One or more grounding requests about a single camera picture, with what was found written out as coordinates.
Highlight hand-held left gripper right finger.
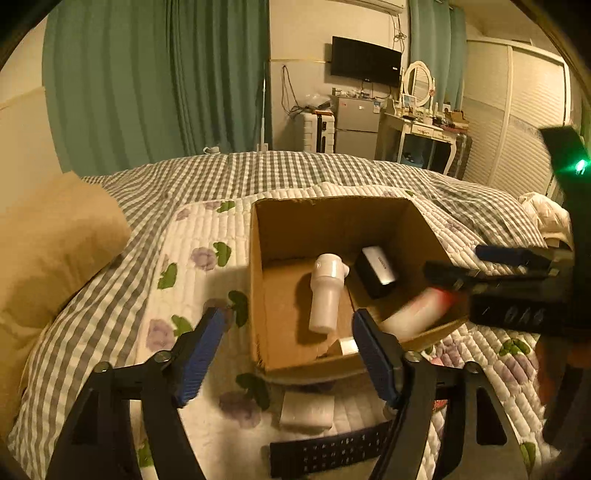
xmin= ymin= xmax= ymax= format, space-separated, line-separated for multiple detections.
xmin=352 ymin=309 xmax=532 ymax=480

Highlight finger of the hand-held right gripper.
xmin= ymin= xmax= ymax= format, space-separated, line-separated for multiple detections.
xmin=475 ymin=244 xmax=571 ymax=273
xmin=424 ymin=260 xmax=552 ymax=296

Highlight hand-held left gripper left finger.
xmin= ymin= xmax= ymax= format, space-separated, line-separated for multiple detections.
xmin=46 ymin=307 xmax=227 ymax=480

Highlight white tube with red end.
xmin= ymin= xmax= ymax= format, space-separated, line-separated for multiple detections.
xmin=381 ymin=284 xmax=459 ymax=341

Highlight brown cardboard box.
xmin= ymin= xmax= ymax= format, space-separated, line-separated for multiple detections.
xmin=249 ymin=196 xmax=472 ymax=377

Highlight person's right hand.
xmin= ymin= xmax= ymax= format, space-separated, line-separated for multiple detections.
xmin=536 ymin=339 xmax=591 ymax=407

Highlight white crumpled clothes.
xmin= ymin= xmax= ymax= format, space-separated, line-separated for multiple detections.
xmin=518 ymin=191 xmax=573 ymax=247

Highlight white floral quilt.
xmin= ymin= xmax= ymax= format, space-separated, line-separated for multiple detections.
xmin=134 ymin=182 xmax=550 ymax=480

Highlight white plastic bottle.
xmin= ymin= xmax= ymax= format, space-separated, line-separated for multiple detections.
xmin=308 ymin=253 xmax=349 ymax=334

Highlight black box with white face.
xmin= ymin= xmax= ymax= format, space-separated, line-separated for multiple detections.
xmin=355 ymin=246 xmax=399 ymax=300

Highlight white tissue packet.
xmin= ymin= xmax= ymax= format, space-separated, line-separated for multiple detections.
xmin=279 ymin=391 xmax=336 ymax=430

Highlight black remote control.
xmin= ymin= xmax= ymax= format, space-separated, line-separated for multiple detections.
xmin=269 ymin=422 xmax=394 ymax=479

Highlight white louvred wardrobe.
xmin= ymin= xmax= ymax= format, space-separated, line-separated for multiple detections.
xmin=462 ymin=39 xmax=571 ymax=199

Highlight white dressing table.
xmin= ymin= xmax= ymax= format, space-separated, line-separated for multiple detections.
xmin=375 ymin=112 xmax=472 ymax=175

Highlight grey small fridge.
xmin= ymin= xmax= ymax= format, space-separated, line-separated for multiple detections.
xmin=335 ymin=95 xmax=383 ymax=160

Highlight yellow pillow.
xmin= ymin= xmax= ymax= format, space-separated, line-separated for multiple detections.
xmin=0 ymin=172 xmax=133 ymax=435

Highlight white oval mirror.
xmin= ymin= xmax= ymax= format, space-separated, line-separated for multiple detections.
xmin=401 ymin=61 xmax=437 ymax=108

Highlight white suitcase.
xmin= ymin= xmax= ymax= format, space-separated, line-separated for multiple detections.
xmin=294 ymin=111 xmax=336 ymax=154

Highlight narrow green curtain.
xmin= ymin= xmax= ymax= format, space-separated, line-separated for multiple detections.
xmin=409 ymin=0 xmax=467 ymax=109

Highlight white standing pole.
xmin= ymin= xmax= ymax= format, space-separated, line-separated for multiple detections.
xmin=256 ymin=60 xmax=269 ymax=152

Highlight white air conditioner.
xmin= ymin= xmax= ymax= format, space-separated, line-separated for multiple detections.
xmin=358 ymin=0 xmax=407 ymax=14

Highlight wide green curtain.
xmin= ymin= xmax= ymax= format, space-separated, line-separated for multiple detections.
xmin=42 ymin=0 xmax=272 ymax=174

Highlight black wall television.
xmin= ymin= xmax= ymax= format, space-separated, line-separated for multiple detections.
xmin=331 ymin=36 xmax=402 ymax=87

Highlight hanging wall cables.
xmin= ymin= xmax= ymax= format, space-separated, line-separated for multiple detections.
xmin=281 ymin=65 xmax=303 ymax=116

